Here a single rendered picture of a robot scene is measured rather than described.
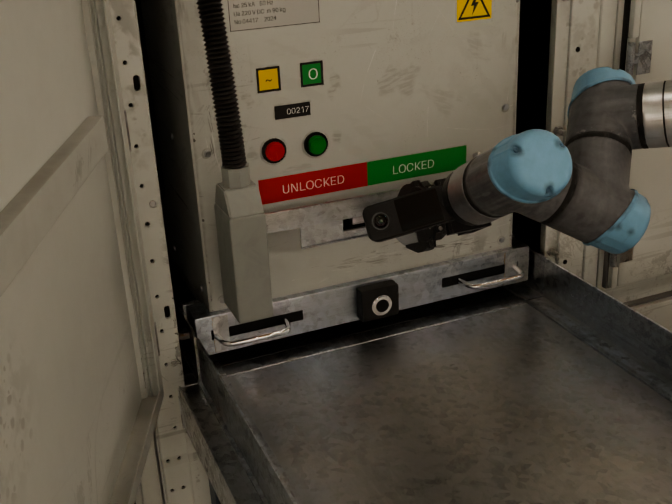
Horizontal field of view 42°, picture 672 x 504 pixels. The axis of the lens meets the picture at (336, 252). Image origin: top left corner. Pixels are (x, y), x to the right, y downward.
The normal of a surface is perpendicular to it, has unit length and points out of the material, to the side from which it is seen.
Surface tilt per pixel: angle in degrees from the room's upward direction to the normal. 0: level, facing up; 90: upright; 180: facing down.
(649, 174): 90
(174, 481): 90
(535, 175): 59
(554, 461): 0
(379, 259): 90
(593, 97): 39
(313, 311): 90
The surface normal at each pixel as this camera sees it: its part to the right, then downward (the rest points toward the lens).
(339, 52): 0.39, 0.34
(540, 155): 0.33, -0.17
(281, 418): -0.04, -0.92
